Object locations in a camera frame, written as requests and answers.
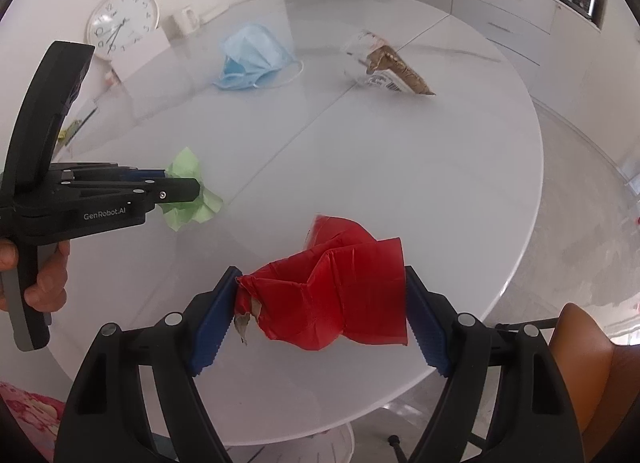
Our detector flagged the white card stand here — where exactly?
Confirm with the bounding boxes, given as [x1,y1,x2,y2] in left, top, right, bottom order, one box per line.
[111,27,170,80]

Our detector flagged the white drawer cabinet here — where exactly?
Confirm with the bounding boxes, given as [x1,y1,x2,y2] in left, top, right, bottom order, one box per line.
[451,0,600,99]

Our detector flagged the yellow green pen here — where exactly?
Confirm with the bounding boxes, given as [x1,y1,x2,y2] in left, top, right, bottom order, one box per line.
[58,104,98,145]

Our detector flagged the blue face mask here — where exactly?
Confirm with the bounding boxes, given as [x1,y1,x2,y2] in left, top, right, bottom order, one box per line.
[213,23,304,91]

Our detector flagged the pink floral cushion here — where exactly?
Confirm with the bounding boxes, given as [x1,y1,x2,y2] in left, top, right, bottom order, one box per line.
[1,382,65,462]

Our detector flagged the orange brown chair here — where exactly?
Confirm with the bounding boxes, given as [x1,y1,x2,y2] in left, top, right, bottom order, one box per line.
[494,301,640,463]

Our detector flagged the person's left hand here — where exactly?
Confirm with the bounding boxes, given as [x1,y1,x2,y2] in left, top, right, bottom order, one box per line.
[0,239,70,313]

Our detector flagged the clear brown snack wrapper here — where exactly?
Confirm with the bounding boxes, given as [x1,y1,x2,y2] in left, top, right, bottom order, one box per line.
[341,30,435,96]

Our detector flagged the green paper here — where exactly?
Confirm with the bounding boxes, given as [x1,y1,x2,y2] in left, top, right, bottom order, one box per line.
[160,148,224,231]

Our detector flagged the white trash bin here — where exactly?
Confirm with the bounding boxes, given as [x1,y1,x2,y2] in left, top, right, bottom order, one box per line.
[228,423,355,463]

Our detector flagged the white wall clock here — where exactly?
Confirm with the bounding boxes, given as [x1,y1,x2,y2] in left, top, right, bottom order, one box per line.
[85,0,160,62]

